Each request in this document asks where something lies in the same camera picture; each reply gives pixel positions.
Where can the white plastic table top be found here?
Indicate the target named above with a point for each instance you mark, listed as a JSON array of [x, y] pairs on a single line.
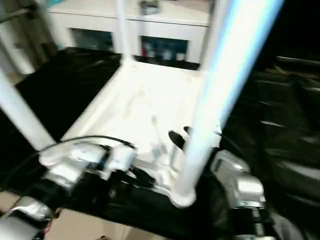
[[150, 95]]

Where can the white plastic table leg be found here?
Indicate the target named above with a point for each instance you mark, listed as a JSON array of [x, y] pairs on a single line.
[[20, 107], [220, 87], [123, 32], [212, 32]]

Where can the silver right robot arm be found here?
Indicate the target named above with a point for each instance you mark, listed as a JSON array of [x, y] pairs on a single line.
[[245, 185]]

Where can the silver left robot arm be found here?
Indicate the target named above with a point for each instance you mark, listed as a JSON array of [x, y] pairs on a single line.
[[65, 172]]

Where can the red and white bottle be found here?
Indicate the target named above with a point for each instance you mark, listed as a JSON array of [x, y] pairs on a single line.
[[145, 52]]

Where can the black plastic mat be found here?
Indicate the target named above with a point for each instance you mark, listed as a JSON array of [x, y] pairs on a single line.
[[62, 87]]

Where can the grey flat bar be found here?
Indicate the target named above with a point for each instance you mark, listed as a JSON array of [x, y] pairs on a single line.
[[297, 61]]

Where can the clear bag of dark items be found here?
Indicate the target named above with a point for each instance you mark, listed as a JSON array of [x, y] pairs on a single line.
[[149, 7]]

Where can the white sideboard cabinet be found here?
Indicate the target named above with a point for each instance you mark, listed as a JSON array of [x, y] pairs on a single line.
[[95, 17]]

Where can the white round pipe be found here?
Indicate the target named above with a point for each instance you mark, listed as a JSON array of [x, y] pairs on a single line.
[[20, 57]]

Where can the grey metal pole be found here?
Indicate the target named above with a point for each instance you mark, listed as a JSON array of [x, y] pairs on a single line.
[[15, 13]]

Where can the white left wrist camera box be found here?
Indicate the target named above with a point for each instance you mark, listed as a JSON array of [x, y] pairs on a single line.
[[122, 157]]

